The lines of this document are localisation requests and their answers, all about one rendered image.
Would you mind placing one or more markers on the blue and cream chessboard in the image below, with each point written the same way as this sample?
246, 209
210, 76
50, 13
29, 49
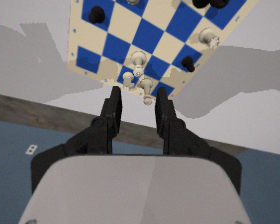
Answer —
166, 31

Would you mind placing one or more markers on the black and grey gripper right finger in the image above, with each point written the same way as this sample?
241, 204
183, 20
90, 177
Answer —
178, 140

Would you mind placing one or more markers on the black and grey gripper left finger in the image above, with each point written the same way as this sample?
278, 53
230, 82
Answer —
97, 137

